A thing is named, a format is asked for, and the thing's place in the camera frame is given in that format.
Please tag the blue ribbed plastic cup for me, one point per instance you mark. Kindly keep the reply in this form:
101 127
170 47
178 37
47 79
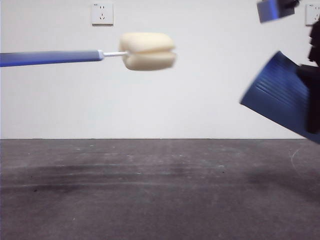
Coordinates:
275 97

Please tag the white wall socket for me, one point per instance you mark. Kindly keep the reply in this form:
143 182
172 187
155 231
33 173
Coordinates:
102 14
313 15

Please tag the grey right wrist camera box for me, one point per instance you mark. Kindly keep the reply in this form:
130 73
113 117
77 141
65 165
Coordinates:
267 11

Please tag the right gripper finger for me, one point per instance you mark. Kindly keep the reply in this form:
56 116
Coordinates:
313 100

